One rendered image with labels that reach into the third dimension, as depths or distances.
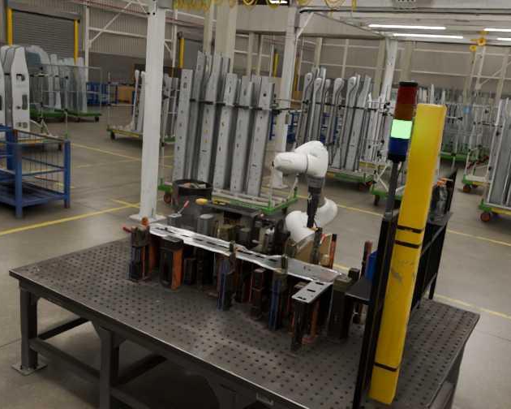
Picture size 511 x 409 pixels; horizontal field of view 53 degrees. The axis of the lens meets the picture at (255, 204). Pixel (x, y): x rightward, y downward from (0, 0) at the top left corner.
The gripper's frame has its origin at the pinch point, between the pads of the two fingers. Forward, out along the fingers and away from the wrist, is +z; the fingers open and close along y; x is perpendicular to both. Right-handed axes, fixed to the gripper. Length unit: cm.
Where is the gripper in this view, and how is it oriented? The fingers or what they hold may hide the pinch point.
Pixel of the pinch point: (311, 221)
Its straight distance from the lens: 290.3
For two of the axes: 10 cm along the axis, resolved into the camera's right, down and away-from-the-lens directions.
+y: -4.8, 1.8, -8.6
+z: -1.0, 9.6, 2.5
